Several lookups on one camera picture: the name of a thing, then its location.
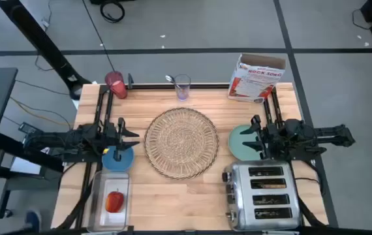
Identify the person's shoe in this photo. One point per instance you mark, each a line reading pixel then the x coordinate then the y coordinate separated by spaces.
pixel 33 220

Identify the clear plastic container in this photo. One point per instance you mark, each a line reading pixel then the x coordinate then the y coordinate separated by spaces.
pixel 120 182

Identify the black stand post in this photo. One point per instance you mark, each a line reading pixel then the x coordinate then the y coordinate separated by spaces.
pixel 42 42

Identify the white paper sheet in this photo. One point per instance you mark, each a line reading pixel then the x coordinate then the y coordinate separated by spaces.
pixel 26 166

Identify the white red cereal box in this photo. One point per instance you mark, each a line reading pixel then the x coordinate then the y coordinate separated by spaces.
pixel 254 85

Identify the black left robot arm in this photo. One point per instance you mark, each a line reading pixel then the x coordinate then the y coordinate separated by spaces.
pixel 81 137

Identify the clear drinking glass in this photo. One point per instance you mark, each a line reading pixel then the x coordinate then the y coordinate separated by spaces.
pixel 182 91

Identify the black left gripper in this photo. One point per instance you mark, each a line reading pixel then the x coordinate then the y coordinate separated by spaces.
pixel 120 125

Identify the red apple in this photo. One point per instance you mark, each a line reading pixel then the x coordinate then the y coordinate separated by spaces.
pixel 114 202

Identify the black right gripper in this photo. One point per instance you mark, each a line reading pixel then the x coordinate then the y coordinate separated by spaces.
pixel 264 140

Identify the round woven placemat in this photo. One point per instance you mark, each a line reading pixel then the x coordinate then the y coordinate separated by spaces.
pixel 181 143

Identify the silver four-slot toaster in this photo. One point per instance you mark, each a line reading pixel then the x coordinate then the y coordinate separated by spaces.
pixel 239 182

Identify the metal spoon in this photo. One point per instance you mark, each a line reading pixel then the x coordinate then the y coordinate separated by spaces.
pixel 169 78

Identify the black stand base beam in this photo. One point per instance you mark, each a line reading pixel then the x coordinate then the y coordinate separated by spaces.
pixel 26 153

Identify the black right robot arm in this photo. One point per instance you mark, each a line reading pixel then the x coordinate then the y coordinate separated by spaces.
pixel 333 134

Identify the green plate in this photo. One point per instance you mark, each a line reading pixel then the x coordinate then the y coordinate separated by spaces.
pixel 238 147

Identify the blue bowl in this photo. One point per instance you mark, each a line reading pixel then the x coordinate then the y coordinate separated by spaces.
pixel 122 164

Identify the red plastic cup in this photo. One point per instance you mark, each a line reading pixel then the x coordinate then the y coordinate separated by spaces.
pixel 119 89

